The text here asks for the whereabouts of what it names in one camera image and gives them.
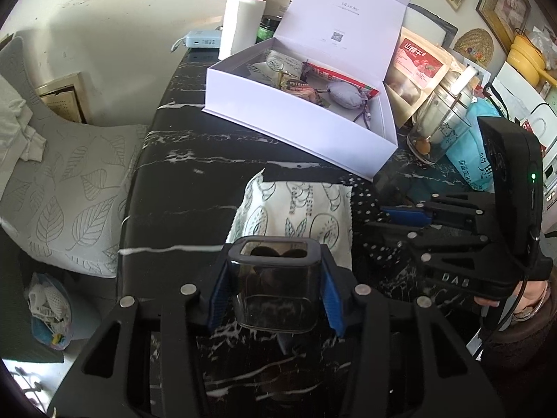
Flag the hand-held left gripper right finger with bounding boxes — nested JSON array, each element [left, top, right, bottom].
[[320, 244, 505, 418]]

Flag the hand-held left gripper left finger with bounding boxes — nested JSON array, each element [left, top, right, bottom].
[[48, 244, 236, 418]]

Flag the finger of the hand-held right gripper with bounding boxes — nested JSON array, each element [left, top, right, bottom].
[[379, 192, 496, 229], [363, 221, 494, 267]]

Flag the smoky transparent plastic cup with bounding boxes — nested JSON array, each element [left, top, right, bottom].
[[227, 236, 323, 334]]

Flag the white gift box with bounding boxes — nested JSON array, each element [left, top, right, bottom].
[[202, 0, 417, 180]]

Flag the purple sachet with tassel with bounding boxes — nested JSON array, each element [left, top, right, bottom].
[[324, 79, 375, 129]]

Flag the red snack packet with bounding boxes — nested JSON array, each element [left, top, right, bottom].
[[302, 60, 380, 99]]

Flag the green snack packet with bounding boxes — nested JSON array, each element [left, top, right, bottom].
[[278, 72, 327, 105]]

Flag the person's right forearm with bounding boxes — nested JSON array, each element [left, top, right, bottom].
[[476, 309, 557, 418]]

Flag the person's right hand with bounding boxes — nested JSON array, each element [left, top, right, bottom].
[[474, 279, 551, 325]]

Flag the blue plastic bag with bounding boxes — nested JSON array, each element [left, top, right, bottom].
[[446, 98, 499, 192]]

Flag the glass jar with white lid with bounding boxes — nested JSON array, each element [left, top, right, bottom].
[[407, 66, 479, 166]]

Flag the white cardboard box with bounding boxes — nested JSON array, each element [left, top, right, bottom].
[[492, 61, 557, 140]]

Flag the yellow bowl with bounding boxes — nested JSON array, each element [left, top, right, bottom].
[[507, 35, 557, 88]]

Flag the kraft snack bag red label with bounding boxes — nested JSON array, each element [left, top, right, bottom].
[[383, 26, 455, 129]]

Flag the plain kraft paper bag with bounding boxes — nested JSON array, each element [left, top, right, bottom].
[[444, 50, 468, 77]]

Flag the round woven mat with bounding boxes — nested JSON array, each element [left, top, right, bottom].
[[453, 28, 494, 69]]

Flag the trash bin with paper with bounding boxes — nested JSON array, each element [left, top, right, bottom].
[[24, 272, 74, 351]]

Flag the grey leaf print pillow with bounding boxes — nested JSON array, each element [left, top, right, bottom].
[[0, 35, 151, 278]]

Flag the dark framed picture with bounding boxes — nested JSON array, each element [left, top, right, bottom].
[[476, 0, 532, 55]]

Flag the dark green armchair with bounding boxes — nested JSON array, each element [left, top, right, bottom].
[[0, 231, 66, 364]]

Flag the green jar with black lid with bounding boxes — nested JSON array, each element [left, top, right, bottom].
[[254, 15, 284, 44]]

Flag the white paper towel roll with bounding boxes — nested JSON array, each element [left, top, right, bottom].
[[218, 0, 267, 61]]

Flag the small white electronic box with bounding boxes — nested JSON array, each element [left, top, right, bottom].
[[171, 30, 223, 53]]

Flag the grey garment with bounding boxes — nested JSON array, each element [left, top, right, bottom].
[[0, 74, 48, 164]]

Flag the black cord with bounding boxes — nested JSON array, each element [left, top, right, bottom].
[[483, 83, 510, 118]]

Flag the gold framed wall vent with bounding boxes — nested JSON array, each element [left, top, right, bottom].
[[35, 72, 94, 125]]

